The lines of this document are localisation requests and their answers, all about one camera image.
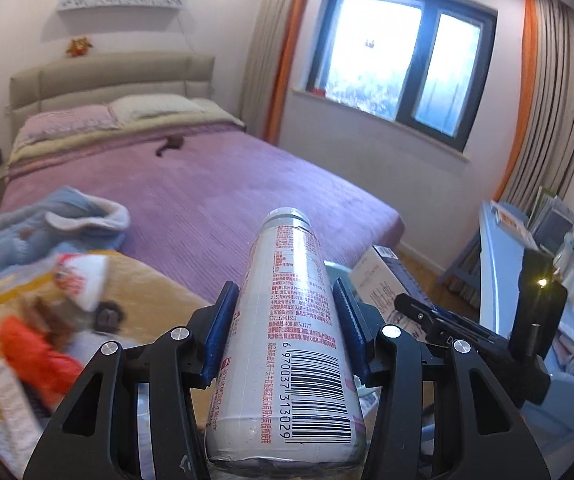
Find white paper packet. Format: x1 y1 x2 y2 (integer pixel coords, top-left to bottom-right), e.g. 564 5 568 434
0 360 42 441

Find dark framed window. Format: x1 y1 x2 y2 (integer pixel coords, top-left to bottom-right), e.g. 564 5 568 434
303 0 498 153

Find beige padded headboard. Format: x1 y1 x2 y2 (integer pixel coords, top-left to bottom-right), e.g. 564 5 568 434
9 54 216 116

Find light blue fleece jacket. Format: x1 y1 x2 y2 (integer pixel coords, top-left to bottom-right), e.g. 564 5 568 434
0 186 132 301

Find white printed cardboard box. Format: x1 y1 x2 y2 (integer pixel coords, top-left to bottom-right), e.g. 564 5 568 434
349 245 448 331

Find light blue desk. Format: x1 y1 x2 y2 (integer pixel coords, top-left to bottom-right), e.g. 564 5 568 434
437 200 543 341

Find blue chair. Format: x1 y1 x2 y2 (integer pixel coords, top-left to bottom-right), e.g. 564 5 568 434
517 374 574 463

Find bed with purple bedspread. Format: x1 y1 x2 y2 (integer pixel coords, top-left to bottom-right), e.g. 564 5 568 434
0 125 405 306

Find beige curtain with orange edge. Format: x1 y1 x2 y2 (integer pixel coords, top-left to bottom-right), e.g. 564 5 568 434
239 0 318 146
492 0 574 216

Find beige folded quilt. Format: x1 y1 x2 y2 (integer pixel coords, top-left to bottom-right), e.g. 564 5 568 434
8 99 246 163

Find book with orange cover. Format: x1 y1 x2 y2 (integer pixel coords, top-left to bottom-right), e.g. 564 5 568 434
490 200 534 247

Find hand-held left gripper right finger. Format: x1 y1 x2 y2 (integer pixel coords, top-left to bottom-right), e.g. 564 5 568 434
332 276 552 480

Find yellow printed blanket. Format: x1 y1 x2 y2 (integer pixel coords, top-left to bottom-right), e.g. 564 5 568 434
0 250 218 480

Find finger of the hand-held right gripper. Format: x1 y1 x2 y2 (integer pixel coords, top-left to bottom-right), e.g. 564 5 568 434
424 322 510 361
393 292 490 336

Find white bottle with red print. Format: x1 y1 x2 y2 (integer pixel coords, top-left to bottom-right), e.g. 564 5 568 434
204 207 368 471

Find cream patterned pillow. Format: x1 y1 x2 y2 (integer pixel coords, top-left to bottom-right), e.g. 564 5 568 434
108 94 208 125

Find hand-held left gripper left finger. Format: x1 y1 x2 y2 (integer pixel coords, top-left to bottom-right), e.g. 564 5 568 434
23 280 240 480

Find orange plush toy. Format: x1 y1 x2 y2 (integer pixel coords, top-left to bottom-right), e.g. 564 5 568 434
65 36 94 57

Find pink pillow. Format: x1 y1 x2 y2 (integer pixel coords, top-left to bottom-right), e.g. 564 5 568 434
14 105 120 148

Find white and red snack packet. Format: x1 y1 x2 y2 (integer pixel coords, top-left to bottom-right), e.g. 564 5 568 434
52 252 114 321

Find leaning picture frames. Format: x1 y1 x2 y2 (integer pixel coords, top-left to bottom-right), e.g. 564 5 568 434
527 187 574 256

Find orange red mesh item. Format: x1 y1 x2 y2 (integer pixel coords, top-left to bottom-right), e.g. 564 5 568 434
0 315 85 408

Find white carved wall shelf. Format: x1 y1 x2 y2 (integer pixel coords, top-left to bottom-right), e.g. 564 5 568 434
57 0 188 12

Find dark brown cloth item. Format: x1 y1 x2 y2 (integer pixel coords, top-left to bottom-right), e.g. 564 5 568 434
156 136 186 157

